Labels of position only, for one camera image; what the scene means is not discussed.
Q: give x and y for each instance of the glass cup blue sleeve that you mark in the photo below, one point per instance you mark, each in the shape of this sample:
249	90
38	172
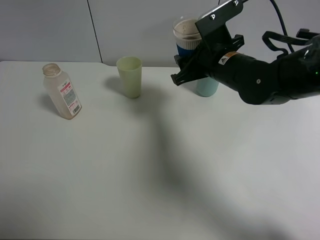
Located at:
187	36

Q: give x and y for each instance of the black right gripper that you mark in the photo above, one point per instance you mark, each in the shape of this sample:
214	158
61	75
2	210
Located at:
206	62

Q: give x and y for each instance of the clear plastic drink bottle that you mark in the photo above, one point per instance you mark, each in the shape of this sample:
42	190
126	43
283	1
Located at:
61	91

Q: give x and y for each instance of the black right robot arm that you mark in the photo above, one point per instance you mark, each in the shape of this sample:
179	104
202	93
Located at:
290	77

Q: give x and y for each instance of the teal green plastic cup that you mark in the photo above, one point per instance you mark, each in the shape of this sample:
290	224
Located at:
206	87

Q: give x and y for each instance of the pale yellow plastic cup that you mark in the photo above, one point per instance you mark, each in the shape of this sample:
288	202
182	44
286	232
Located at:
130	73

